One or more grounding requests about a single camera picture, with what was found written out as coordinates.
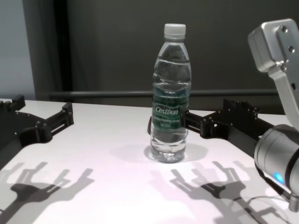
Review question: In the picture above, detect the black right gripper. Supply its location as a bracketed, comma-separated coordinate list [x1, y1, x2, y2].
[180, 98, 274, 146]

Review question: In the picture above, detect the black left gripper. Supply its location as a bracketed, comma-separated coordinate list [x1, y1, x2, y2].
[0, 95, 75, 153]

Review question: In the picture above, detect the clear water bottle green label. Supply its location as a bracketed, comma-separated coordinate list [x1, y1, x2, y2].
[149, 23, 193, 164]

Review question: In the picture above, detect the dark vertical frame post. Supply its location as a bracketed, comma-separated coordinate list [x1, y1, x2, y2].
[53, 0, 76, 103]

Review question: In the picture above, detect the thin grey horizontal rail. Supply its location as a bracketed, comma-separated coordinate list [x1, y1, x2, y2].
[49, 89, 280, 99]

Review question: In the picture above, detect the thin right wrist camera cable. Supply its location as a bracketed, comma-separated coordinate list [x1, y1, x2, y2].
[256, 167, 299, 212]

